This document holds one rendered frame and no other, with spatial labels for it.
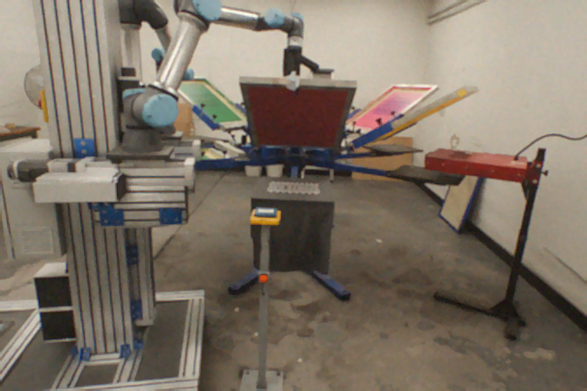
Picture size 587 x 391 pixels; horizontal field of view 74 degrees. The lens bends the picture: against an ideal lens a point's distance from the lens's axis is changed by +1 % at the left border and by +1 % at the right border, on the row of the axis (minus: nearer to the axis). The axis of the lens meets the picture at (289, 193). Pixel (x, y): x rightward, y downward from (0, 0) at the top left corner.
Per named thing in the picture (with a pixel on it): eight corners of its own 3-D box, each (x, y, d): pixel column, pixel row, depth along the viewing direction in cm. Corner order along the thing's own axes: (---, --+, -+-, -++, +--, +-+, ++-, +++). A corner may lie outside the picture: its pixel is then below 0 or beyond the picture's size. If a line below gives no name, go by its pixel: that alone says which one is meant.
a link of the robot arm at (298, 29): (282, 14, 176) (295, 21, 182) (281, 38, 175) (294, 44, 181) (295, 9, 170) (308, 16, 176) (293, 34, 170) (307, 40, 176)
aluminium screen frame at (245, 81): (357, 87, 189) (357, 80, 190) (238, 82, 190) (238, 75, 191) (337, 149, 265) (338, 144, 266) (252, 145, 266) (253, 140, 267)
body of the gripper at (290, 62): (282, 78, 179) (284, 52, 180) (300, 78, 179) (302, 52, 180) (282, 72, 172) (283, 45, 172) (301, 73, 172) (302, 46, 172)
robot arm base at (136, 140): (118, 152, 146) (115, 126, 143) (127, 146, 160) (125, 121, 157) (160, 153, 148) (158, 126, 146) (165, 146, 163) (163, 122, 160)
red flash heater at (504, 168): (530, 173, 265) (534, 156, 262) (529, 187, 227) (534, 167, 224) (437, 161, 295) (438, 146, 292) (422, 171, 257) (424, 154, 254)
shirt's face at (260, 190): (334, 202, 202) (334, 201, 202) (251, 198, 202) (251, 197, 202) (328, 180, 248) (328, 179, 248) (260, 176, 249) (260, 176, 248)
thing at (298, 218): (330, 276, 213) (335, 202, 201) (249, 272, 214) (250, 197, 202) (329, 273, 216) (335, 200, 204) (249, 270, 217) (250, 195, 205)
